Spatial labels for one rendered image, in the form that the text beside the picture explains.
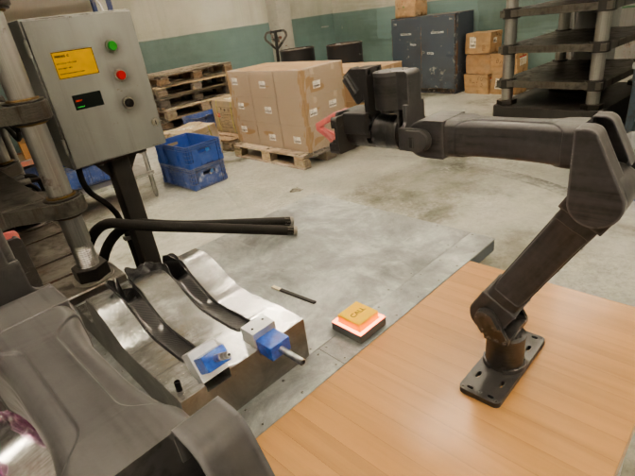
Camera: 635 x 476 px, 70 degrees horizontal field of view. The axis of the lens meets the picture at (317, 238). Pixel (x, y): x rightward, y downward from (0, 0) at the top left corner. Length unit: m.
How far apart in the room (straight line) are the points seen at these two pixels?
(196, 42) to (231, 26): 0.70
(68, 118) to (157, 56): 6.39
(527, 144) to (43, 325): 0.58
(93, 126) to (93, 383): 1.26
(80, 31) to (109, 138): 0.29
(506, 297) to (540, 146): 0.24
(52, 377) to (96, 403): 0.05
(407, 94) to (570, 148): 0.25
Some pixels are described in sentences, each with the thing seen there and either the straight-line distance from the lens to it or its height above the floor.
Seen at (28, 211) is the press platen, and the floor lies 1.03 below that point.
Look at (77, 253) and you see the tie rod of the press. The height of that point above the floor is 0.88.
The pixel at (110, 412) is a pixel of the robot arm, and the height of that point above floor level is 1.23.
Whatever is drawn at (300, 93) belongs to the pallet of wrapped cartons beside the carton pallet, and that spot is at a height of 0.72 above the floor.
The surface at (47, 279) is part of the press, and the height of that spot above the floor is 0.79.
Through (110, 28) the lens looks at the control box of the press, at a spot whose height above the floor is 1.42.
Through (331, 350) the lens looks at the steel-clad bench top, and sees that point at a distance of 0.92.
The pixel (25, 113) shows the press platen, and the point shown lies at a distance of 1.31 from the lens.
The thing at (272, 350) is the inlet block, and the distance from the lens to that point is 0.79.
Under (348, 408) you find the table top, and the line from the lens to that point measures 0.82.
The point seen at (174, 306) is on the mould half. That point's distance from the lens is 0.98.
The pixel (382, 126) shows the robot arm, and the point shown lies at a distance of 0.78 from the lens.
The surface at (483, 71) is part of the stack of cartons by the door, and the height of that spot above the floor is 0.32.
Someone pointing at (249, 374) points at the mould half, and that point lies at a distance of 0.83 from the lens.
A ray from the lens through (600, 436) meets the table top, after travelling 0.83.
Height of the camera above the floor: 1.40
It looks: 26 degrees down
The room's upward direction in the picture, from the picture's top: 8 degrees counter-clockwise
